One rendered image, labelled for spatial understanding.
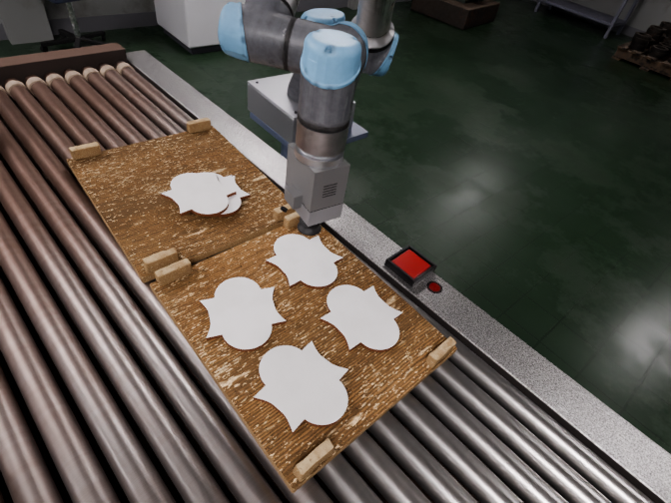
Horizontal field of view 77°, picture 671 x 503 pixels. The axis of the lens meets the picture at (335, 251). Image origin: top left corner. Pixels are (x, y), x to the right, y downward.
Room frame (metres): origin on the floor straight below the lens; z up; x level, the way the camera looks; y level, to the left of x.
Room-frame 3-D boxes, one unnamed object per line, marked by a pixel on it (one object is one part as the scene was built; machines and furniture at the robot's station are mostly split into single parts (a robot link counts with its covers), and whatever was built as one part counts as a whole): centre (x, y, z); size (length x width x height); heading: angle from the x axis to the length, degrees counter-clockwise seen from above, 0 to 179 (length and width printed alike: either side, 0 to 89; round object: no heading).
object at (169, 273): (0.46, 0.27, 0.95); 0.06 x 0.02 x 0.03; 139
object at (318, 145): (0.56, 0.06, 1.21); 0.08 x 0.08 x 0.05
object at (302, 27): (0.66, 0.07, 1.29); 0.11 x 0.11 x 0.08; 87
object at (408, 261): (0.62, -0.16, 0.92); 0.06 x 0.06 x 0.01; 51
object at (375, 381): (0.43, 0.03, 0.93); 0.41 x 0.35 x 0.02; 49
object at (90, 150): (0.74, 0.59, 0.95); 0.06 x 0.02 x 0.03; 137
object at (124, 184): (0.71, 0.35, 0.93); 0.41 x 0.35 x 0.02; 47
